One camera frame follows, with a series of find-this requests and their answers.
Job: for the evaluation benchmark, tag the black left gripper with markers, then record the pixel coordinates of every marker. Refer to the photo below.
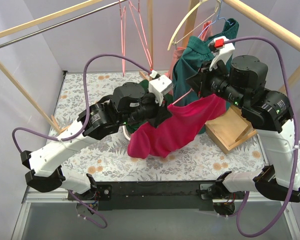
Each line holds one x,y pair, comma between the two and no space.
154,109

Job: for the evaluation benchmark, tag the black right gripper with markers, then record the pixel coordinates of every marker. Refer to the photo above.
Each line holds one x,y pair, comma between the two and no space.
198,80

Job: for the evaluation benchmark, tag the pink wire hanger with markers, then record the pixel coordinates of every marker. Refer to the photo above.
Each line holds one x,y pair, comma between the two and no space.
122,12
181,97
138,21

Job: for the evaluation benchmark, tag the magenta t shirt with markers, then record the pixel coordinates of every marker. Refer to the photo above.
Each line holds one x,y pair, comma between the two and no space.
177,131

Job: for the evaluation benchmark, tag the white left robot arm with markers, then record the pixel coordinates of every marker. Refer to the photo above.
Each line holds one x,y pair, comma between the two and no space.
45,164

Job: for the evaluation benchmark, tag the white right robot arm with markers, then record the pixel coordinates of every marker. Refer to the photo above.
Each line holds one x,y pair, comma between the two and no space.
270,114

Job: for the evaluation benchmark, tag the teal shorts on hanger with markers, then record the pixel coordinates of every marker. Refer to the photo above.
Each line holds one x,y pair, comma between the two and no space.
196,52

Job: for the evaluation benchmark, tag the cream wooden hanger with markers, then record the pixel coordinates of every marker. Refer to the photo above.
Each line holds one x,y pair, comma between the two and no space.
189,20

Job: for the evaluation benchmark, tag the salmon garment on hanger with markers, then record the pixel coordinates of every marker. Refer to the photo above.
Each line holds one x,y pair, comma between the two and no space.
175,55

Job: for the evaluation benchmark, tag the dark green garment in basket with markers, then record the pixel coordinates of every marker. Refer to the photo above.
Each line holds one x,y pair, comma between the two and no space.
134,127

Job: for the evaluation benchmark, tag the white laundry basket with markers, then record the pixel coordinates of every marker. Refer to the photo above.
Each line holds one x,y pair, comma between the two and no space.
126,133

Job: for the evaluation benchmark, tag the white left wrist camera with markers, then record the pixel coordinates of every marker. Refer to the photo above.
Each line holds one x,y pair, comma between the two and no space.
159,85

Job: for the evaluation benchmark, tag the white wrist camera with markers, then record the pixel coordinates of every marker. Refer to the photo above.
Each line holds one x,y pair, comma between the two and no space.
222,51
159,85

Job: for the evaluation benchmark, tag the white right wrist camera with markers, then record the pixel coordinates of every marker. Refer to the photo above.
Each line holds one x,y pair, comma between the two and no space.
222,51

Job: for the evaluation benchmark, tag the wooden clothes rack frame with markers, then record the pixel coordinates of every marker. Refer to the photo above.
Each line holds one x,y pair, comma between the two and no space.
258,18

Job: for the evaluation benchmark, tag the metal hanging rail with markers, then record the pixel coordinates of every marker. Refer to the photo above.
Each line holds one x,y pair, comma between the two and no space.
40,31

